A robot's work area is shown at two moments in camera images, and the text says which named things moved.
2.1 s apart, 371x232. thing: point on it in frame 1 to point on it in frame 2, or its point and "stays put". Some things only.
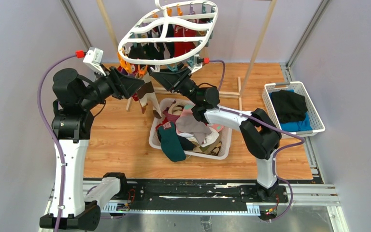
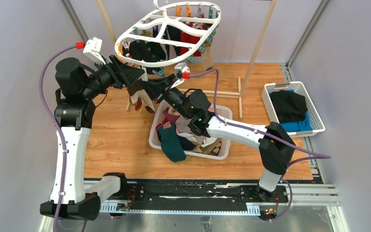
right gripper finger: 169,80 to 154,88
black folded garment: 290,107 stays put
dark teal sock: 170,143 stays put
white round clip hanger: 171,33 stays put
